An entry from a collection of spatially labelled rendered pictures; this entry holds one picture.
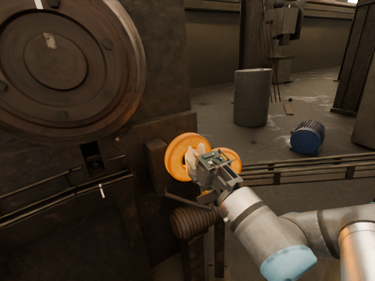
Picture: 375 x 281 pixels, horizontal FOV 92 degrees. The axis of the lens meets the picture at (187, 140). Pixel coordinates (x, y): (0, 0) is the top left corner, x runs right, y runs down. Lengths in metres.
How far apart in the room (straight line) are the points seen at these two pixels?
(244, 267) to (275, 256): 0.93
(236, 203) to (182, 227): 0.43
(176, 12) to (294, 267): 0.87
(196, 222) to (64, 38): 0.72
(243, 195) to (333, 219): 0.17
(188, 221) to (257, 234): 0.45
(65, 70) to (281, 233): 0.56
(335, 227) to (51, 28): 0.71
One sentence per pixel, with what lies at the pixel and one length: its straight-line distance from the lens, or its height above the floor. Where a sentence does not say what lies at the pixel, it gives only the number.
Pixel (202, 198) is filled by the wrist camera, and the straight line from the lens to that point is 0.52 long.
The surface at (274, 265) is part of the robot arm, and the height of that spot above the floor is 0.79.
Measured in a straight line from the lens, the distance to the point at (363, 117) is 2.93.
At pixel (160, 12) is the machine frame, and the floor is 1.28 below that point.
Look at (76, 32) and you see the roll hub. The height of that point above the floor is 1.18.
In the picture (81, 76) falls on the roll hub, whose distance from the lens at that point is 0.53.
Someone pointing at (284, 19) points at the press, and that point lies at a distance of 8.22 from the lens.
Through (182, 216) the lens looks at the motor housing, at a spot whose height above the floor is 0.53.
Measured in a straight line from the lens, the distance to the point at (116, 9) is 0.66.
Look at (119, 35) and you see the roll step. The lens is 0.62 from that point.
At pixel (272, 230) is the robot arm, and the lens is 0.38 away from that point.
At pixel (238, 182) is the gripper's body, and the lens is 0.41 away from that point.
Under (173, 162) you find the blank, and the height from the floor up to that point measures 0.83.
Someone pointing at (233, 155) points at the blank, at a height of 0.76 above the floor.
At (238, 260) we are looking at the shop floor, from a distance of 1.32.
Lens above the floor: 1.10
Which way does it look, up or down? 24 degrees down
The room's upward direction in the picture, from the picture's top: 4 degrees counter-clockwise
